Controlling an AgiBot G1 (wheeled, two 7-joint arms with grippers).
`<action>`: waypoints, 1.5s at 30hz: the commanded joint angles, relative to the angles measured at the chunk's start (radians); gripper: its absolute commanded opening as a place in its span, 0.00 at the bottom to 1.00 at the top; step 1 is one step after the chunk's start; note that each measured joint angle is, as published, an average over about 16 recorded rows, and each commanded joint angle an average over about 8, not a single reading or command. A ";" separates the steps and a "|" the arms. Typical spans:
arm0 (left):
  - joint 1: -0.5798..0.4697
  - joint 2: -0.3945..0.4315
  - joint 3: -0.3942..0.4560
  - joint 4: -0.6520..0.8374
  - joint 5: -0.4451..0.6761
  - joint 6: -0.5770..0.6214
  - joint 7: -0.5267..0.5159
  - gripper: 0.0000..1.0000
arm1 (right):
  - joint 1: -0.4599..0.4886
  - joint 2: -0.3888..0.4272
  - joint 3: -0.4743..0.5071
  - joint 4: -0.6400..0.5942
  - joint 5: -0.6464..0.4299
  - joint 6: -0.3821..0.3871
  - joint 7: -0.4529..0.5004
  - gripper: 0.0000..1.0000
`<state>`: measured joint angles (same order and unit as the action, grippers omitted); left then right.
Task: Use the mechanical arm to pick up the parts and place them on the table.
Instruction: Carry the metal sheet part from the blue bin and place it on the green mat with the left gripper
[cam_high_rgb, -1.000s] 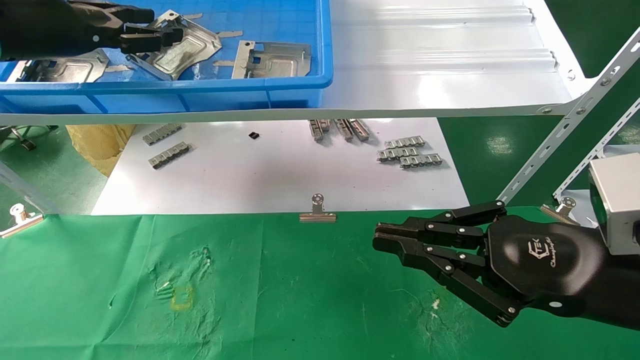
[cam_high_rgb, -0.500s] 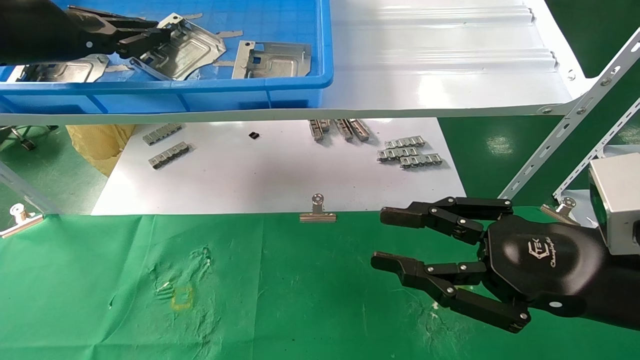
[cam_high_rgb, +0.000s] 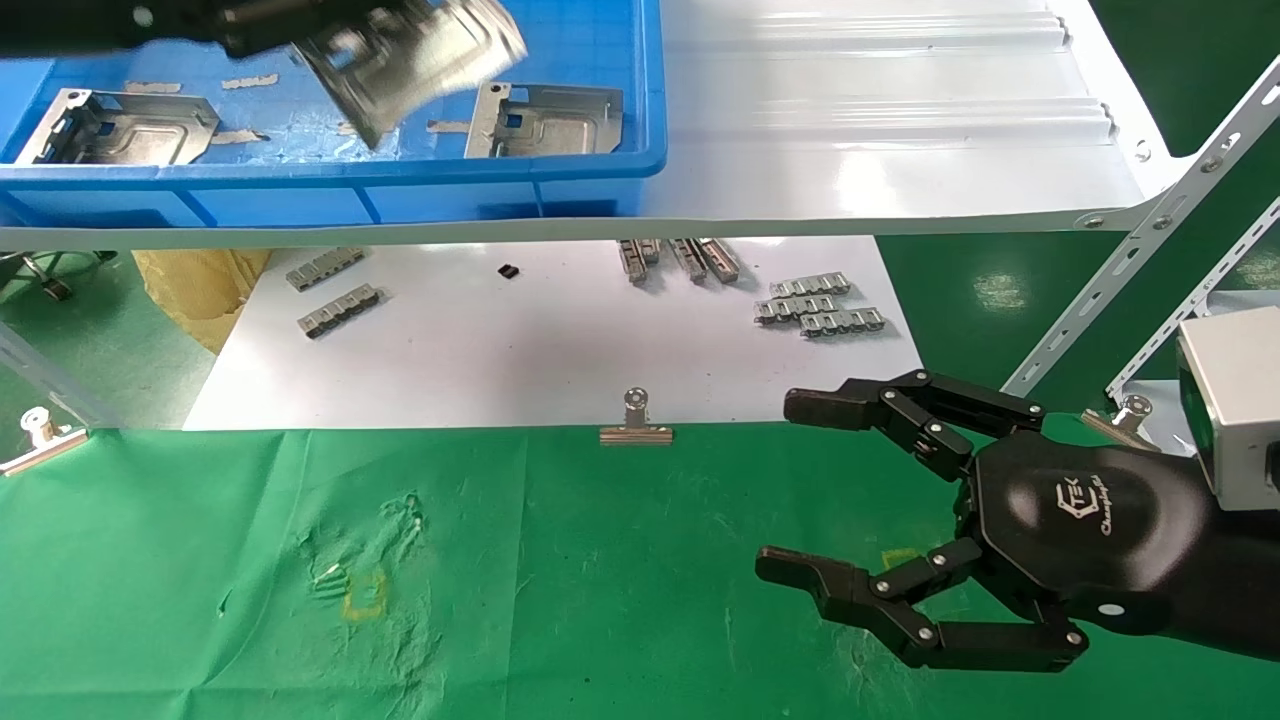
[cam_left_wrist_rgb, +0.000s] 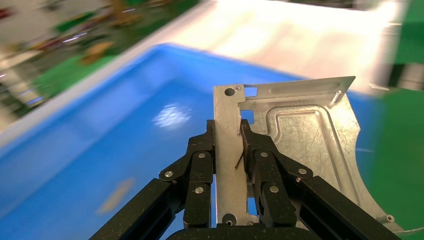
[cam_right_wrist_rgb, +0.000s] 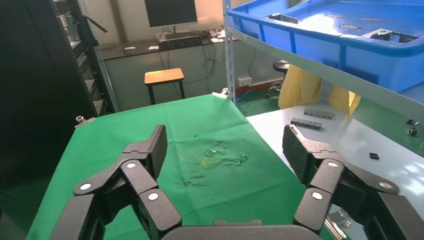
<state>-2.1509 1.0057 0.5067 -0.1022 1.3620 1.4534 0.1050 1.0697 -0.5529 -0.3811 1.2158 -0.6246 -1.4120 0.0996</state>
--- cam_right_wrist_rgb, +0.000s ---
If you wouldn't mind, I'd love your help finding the black server rack cabinet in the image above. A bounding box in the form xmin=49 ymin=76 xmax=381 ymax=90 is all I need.
xmin=0 ymin=0 xmax=120 ymax=186

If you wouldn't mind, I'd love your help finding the blue cable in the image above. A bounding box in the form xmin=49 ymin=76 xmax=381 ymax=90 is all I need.
xmin=235 ymin=88 xmax=253 ymax=115

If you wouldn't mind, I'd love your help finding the black slanted rod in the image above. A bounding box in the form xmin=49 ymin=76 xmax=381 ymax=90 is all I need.
xmin=82 ymin=15 xmax=109 ymax=34

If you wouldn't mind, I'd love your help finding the blue plastic bin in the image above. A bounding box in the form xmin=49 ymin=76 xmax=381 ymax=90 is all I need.
xmin=226 ymin=0 xmax=424 ymax=94

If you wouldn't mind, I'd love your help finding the stamped sheet metal part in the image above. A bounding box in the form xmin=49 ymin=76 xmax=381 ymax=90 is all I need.
xmin=361 ymin=28 xmax=419 ymax=44
xmin=267 ymin=12 xmax=299 ymax=25

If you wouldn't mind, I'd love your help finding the black computer monitor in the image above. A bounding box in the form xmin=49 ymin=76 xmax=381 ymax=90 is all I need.
xmin=144 ymin=0 xmax=199 ymax=34

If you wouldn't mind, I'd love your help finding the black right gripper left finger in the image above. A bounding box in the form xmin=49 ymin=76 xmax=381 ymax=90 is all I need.
xmin=49 ymin=124 xmax=182 ymax=240

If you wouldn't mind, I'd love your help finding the white items pile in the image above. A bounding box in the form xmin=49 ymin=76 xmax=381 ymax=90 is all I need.
xmin=207 ymin=29 xmax=239 ymax=44

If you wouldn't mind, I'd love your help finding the grey metal link strip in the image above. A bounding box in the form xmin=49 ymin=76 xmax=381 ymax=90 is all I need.
xmin=290 ymin=117 xmax=323 ymax=131
xmin=303 ymin=107 xmax=336 ymax=120

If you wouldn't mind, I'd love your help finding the black hanging cable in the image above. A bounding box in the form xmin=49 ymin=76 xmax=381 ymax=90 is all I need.
xmin=198 ymin=43 xmax=220 ymax=94

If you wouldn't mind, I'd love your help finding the black round swivel stool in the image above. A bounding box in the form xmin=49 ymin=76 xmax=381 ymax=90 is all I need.
xmin=264 ymin=59 xmax=291 ymax=100

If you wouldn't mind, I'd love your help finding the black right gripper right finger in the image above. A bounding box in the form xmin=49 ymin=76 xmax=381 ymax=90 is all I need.
xmin=282 ymin=124 xmax=424 ymax=240

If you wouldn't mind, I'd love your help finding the wooden top square stool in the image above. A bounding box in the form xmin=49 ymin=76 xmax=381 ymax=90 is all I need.
xmin=144 ymin=67 xmax=186 ymax=106

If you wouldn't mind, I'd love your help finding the silver binder clip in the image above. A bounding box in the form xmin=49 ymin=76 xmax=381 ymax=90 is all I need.
xmin=326 ymin=209 xmax=353 ymax=240
xmin=74 ymin=115 xmax=97 ymax=129
xmin=211 ymin=87 xmax=230 ymax=100

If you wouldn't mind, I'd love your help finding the green table cloth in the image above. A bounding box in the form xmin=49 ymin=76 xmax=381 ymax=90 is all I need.
xmin=26 ymin=93 xmax=332 ymax=240

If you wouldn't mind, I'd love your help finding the grey desk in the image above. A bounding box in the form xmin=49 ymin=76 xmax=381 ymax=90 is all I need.
xmin=94 ymin=33 xmax=239 ymax=114

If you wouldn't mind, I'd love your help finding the yellow plastic bag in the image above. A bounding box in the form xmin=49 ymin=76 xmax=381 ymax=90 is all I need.
xmin=277 ymin=64 xmax=362 ymax=117

